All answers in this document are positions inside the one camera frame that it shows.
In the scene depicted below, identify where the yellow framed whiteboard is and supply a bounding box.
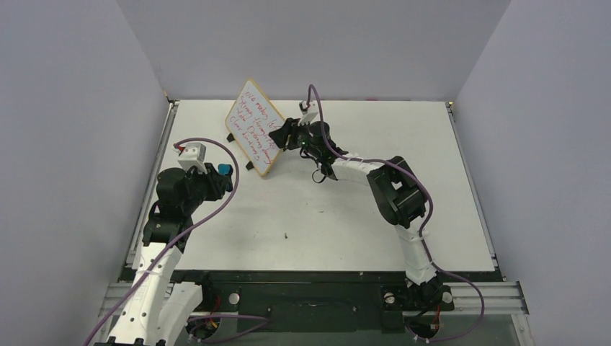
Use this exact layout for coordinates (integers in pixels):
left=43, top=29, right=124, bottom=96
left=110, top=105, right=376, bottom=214
left=225, top=79, right=285, bottom=176

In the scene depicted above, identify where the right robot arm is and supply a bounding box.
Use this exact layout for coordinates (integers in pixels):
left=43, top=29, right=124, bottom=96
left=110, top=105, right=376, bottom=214
left=269, top=118, right=454, bottom=311

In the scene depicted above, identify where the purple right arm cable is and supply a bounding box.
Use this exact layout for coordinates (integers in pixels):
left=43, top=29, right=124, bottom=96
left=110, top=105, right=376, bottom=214
left=306, top=84, right=486, bottom=344

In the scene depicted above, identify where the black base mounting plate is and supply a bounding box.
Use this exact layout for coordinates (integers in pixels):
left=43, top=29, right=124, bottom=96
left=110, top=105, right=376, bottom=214
left=170, top=270, right=501, bottom=333

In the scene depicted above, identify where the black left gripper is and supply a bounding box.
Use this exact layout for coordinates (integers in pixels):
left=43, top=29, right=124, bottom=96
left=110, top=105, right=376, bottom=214
left=182, top=162, right=228, bottom=215

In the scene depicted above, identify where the aluminium extrusion rail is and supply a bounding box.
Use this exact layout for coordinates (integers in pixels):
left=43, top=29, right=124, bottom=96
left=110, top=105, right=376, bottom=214
left=99, top=282, right=529, bottom=317

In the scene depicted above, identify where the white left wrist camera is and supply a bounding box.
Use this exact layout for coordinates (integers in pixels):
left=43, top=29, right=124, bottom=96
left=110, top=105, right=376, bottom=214
left=177, top=143, right=206, bottom=173

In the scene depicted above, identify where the blue whiteboard eraser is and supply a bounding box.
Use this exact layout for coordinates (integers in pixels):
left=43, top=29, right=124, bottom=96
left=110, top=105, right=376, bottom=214
left=217, top=164, right=233, bottom=177

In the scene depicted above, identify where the black wire easel stand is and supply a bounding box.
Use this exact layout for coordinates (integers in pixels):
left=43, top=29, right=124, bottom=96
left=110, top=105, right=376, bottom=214
left=226, top=133, right=254, bottom=171

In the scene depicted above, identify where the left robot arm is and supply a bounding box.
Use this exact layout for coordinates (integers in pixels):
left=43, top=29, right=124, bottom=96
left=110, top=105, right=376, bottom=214
left=103, top=163, right=233, bottom=345

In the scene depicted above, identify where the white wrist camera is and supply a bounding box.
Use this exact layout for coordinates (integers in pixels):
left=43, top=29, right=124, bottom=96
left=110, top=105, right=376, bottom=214
left=298, top=100, right=319, bottom=126
left=177, top=143, right=206, bottom=173

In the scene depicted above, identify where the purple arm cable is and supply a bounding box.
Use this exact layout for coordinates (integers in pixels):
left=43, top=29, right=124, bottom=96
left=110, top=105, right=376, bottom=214
left=81, top=137, right=241, bottom=346
left=306, top=84, right=486, bottom=344

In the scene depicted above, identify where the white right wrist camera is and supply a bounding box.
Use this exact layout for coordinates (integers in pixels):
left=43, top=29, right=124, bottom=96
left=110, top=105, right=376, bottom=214
left=298, top=100, right=319, bottom=126

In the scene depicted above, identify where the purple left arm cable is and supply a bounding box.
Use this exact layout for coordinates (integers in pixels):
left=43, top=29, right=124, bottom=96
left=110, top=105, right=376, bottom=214
left=81, top=137, right=241, bottom=346

